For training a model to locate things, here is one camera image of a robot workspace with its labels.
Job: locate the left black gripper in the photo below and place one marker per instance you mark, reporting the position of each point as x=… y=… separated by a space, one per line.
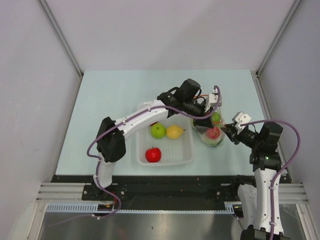
x=204 y=119

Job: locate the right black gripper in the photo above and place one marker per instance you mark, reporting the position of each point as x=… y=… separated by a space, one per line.
x=232 y=132

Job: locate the clear orange zip bag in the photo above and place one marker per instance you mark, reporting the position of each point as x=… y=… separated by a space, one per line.
x=201 y=131

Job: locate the green apple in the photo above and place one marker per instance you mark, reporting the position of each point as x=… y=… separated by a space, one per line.
x=158 y=131
x=216 y=118

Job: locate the cabbage head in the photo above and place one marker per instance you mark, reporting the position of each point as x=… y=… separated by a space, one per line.
x=212 y=142

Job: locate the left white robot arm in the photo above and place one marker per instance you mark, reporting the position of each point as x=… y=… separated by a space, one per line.
x=112 y=134

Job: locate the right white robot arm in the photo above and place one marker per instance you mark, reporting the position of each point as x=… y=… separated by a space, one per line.
x=260 y=200

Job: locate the yellow lemon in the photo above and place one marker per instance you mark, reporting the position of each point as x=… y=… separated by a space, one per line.
x=174 y=132

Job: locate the clear plastic basket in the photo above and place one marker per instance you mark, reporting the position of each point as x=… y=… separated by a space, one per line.
x=173 y=151

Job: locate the small red pepper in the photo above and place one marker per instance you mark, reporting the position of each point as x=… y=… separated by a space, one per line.
x=153 y=155

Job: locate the light blue table mat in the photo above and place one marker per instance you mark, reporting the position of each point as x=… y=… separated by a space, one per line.
x=117 y=94

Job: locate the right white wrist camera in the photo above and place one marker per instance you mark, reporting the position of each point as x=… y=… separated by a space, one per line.
x=240 y=119

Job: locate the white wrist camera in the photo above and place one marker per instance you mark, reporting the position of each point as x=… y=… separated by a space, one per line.
x=240 y=119
x=213 y=100

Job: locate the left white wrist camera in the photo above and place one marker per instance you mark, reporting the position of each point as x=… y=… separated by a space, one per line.
x=213 y=100

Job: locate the right aluminium frame post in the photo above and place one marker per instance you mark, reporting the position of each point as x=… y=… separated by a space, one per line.
x=279 y=34

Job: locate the aluminium frame post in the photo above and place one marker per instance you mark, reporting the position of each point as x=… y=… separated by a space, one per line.
x=279 y=34
x=55 y=26

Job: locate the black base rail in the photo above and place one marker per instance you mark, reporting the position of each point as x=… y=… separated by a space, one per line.
x=168 y=193

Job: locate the white cable duct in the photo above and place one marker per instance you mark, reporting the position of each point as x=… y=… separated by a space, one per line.
x=97 y=208

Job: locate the left aluminium frame post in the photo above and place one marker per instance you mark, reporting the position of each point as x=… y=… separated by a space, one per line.
x=55 y=26

